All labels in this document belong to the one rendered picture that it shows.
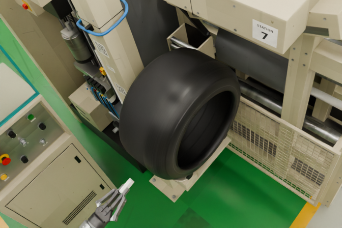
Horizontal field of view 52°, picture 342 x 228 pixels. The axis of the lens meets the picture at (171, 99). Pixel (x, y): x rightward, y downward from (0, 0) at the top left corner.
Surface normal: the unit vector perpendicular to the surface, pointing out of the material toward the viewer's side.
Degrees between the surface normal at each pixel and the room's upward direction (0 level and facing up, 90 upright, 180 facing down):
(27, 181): 90
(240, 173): 0
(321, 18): 90
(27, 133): 90
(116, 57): 90
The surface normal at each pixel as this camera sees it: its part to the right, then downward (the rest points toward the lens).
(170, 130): 0.09, 0.28
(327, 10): -0.39, -0.69
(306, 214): -0.18, -0.57
